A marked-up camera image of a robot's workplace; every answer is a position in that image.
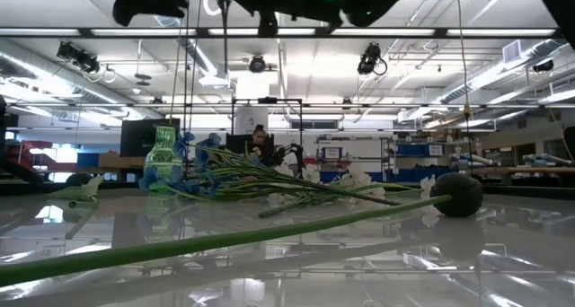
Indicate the black ceiling fixture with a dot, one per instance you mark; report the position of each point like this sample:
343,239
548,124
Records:
543,66

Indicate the person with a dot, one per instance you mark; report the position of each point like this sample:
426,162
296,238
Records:
259,138

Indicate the dark ball-headed long flower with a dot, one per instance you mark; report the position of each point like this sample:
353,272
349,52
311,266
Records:
456,195

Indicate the blue storage bin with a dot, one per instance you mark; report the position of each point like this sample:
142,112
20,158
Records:
87,160

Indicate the blue shelf bins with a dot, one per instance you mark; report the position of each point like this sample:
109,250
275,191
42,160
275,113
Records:
411,150

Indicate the white ceiling vent box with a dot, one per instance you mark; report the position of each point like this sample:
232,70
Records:
511,51

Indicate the wooden bench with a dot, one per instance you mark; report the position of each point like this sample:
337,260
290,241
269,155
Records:
530,170

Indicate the background black robot arm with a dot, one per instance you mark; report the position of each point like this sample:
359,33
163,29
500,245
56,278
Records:
294,151

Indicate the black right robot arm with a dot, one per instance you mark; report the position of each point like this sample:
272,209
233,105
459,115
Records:
359,2

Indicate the green glass vase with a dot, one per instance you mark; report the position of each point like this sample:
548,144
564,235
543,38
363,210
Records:
162,163

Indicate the row of blue bins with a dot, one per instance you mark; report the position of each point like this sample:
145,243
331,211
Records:
404,174

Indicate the blue artificial flower bunch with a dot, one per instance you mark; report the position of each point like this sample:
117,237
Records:
149,178

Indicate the cardboard box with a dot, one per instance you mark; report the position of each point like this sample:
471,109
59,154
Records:
121,160

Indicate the blue bin white label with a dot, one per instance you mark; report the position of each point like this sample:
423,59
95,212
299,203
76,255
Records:
331,153

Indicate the black stand frame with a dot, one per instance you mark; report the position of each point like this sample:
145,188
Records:
269,100

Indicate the black ceiling camera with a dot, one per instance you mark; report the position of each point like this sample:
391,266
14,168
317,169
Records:
78,55
369,58
257,64

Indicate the overhead frame light bar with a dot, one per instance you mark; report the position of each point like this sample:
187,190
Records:
321,32

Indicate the pale blue roll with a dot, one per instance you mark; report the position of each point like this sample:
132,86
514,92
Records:
545,159
467,160

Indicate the black table frame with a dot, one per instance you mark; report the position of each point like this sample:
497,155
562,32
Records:
530,191

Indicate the white artificial flower bunch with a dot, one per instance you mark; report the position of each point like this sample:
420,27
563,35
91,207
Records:
359,177

